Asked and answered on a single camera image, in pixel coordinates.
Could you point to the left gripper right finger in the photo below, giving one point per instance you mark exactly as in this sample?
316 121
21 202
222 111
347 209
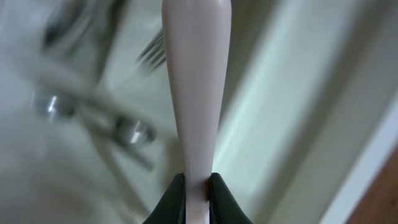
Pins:
223 207

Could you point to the pink white spoon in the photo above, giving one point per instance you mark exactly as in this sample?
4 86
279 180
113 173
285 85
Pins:
197 36

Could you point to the silver fork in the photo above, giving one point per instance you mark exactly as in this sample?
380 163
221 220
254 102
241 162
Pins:
153 56

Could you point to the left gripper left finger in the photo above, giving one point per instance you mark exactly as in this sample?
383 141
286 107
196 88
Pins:
171 207

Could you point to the small silver teaspoon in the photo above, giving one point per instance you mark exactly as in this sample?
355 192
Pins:
128 133

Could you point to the small teaspoon dark handle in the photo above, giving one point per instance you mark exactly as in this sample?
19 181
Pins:
56 105

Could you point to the white plastic cutlery tray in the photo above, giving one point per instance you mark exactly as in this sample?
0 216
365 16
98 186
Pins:
292 67

